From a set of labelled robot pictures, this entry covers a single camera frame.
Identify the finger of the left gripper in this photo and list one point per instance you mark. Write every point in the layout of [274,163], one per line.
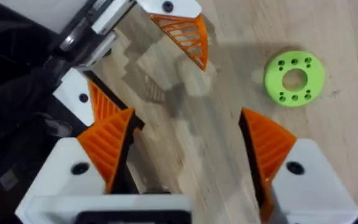
[75,96]
[185,31]

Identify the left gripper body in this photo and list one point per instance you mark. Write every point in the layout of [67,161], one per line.
[101,28]

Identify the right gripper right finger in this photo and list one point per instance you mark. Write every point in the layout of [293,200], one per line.
[309,186]

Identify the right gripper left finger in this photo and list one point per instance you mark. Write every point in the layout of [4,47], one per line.
[73,168]

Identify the green disc with holes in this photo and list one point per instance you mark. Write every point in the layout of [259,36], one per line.
[312,88]

